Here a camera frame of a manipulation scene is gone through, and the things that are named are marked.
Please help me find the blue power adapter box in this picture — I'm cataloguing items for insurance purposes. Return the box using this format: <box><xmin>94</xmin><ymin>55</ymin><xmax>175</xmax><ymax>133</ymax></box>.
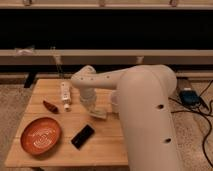
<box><xmin>179</xmin><ymin>88</ymin><xmax>199</xmax><ymax>106</ymax></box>

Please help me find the black cable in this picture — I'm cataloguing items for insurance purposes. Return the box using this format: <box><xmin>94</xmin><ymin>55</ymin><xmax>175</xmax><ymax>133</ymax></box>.
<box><xmin>168</xmin><ymin>79</ymin><xmax>213</xmax><ymax>168</ymax></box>

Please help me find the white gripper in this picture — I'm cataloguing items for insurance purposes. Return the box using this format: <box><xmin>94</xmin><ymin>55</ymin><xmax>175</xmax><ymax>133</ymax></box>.
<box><xmin>80</xmin><ymin>95</ymin><xmax>97</xmax><ymax>112</ymax></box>

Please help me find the orange bowl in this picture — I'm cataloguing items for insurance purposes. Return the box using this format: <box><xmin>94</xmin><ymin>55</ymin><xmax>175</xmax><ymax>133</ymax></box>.
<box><xmin>20</xmin><ymin>117</ymin><xmax>62</xmax><ymax>155</ymax></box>

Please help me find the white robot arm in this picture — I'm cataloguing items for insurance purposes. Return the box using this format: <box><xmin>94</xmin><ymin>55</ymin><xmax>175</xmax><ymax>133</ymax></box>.
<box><xmin>71</xmin><ymin>65</ymin><xmax>184</xmax><ymax>171</ymax></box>

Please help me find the red chili pepper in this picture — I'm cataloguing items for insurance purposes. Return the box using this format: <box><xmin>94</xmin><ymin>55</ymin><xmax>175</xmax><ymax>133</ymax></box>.
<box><xmin>43</xmin><ymin>101</ymin><xmax>59</xmax><ymax>114</ymax></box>

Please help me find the white horizontal rail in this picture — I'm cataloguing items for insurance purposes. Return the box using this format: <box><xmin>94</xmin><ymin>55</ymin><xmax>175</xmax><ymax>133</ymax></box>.
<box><xmin>0</xmin><ymin>49</ymin><xmax>213</xmax><ymax>65</ymax></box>

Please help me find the black bracket leg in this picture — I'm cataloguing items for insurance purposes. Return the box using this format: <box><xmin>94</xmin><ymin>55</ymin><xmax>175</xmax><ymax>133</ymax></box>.
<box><xmin>24</xmin><ymin>72</ymin><xmax>36</xmax><ymax>88</ymax></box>

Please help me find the white sponge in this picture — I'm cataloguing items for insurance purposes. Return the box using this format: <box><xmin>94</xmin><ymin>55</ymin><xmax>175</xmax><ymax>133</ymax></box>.
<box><xmin>90</xmin><ymin>109</ymin><xmax>107</xmax><ymax>119</ymax></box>

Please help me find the black rectangular block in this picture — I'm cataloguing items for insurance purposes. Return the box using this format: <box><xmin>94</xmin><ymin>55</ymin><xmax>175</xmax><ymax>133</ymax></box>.
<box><xmin>71</xmin><ymin>125</ymin><xmax>95</xmax><ymax>149</ymax></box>

